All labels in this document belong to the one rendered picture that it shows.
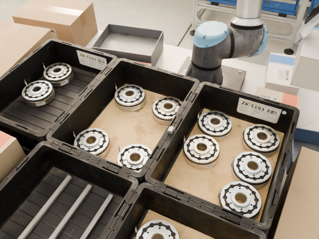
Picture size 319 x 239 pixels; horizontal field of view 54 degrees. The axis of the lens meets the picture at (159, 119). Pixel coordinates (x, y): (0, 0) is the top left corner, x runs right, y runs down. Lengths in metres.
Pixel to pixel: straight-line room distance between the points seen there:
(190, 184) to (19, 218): 0.45
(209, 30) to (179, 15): 2.11
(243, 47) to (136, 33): 0.56
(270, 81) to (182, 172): 0.56
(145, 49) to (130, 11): 1.92
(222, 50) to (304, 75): 0.40
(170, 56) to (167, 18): 1.73
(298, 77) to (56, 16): 1.09
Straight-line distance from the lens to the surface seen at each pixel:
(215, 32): 1.14
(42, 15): 1.59
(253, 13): 1.18
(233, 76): 1.33
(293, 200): 0.87
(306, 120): 1.29
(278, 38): 2.83
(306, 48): 0.83
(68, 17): 1.53
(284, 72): 1.32
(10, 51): 1.31
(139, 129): 0.99
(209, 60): 1.16
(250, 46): 1.20
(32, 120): 1.10
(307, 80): 0.84
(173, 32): 2.99
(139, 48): 1.45
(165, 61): 1.45
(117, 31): 1.56
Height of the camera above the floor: 1.57
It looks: 47 degrees down
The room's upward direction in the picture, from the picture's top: 2 degrees counter-clockwise
